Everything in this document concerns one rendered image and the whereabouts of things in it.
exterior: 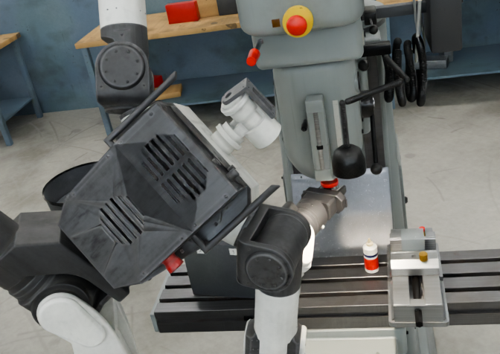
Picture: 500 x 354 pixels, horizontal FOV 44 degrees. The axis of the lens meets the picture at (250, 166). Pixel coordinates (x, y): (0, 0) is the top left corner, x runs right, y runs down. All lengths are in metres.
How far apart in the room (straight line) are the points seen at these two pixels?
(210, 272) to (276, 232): 0.69
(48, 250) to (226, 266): 0.71
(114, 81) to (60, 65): 5.46
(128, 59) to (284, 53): 0.39
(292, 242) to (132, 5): 0.54
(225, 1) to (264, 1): 4.10
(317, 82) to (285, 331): 0.56
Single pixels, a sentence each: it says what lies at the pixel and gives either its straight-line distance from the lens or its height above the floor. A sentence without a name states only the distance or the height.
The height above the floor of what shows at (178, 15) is 0.95.
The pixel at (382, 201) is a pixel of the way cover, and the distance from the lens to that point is 2.07.
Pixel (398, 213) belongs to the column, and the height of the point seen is 0.90.
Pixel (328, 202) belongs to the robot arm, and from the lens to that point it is 1.59.
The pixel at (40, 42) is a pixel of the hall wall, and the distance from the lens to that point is 6.61.
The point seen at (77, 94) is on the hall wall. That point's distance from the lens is 6.66.
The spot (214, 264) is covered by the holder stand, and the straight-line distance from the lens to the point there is 1.79.
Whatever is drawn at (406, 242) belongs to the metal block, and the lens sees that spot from 1.74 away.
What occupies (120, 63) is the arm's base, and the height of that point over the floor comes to 1.77.
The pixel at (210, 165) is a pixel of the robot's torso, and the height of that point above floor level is 1.64.
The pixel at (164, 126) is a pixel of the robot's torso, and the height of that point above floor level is 1.70.
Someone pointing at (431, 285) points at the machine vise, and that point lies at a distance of 1.70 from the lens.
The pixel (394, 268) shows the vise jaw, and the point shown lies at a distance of 1.72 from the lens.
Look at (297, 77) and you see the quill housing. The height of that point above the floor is 1.59.
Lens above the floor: 2.07
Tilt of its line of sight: 27 degrees down
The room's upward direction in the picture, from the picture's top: 11 degrees counter-clockwise
